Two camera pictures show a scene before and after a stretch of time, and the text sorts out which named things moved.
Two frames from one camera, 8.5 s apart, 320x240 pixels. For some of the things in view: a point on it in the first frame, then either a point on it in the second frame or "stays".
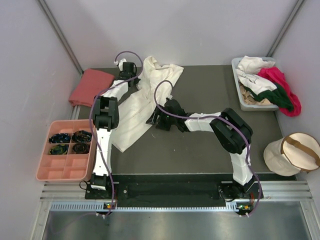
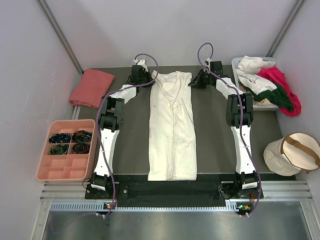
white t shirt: (155, 87) → (172, 143)
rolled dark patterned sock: (59, 149) stays
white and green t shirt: (260, 89) stays
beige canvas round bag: (292, 153) stays
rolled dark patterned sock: (80, 148) stays
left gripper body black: (135, 81) → (145, 79)
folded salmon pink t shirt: (92, 82) stays
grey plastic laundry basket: (251, 107) stays
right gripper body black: (165, 122) → (203, 79)
